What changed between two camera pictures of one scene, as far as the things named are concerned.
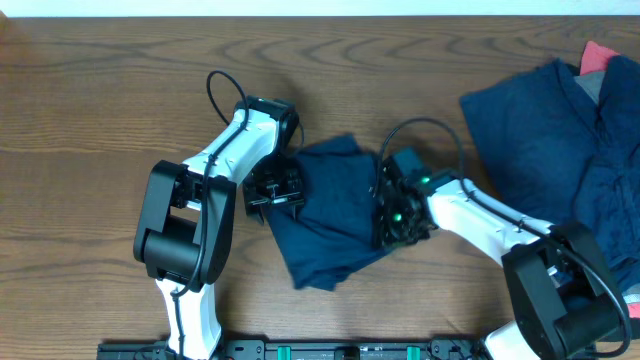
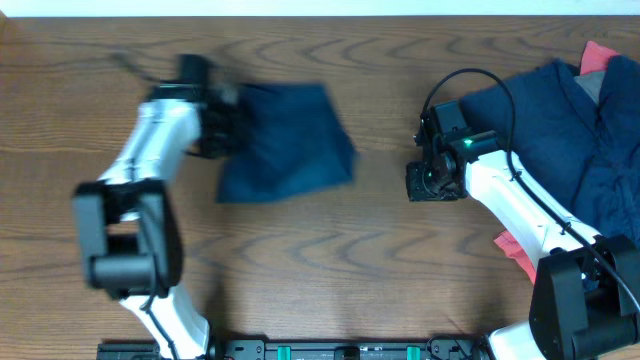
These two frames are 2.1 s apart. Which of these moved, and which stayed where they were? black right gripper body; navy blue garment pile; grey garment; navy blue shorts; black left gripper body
Moved: black left gripper body; navy blue shorts; black right gripper body
Stayed: grey garment; navy blue garment pile
